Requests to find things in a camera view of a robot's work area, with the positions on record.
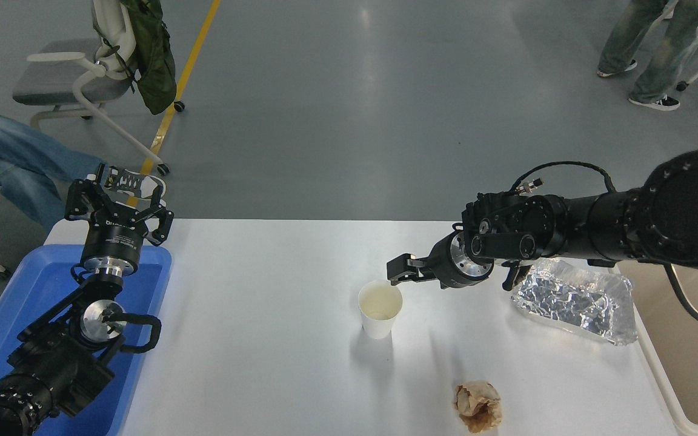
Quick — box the dark green backpack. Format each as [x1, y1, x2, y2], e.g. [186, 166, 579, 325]
[120, 0, 178, 116]

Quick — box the blue plastic tray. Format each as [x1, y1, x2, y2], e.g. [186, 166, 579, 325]
[0, 244, 173, 436]

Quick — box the white office chair grey seat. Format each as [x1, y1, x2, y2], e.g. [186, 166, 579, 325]
[13, 0, 187, 177]

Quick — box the person in faded green trousers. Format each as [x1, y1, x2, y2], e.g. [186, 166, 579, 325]
[597, 0, 698, 112]

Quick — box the person in blue trousers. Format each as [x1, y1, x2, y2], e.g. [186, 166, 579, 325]
[0, 97, 168, 232]

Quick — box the crumpled tan paper ball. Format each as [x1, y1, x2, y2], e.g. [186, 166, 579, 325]
[453, 380, 502, 434]

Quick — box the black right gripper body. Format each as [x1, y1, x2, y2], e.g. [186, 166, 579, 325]
[428, 232, 468, 290]

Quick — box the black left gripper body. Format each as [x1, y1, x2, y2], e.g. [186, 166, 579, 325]
[81, 206, 151, 267]

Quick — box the white paper cup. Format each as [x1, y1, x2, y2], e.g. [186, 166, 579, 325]
[358, 280, 404, 340]

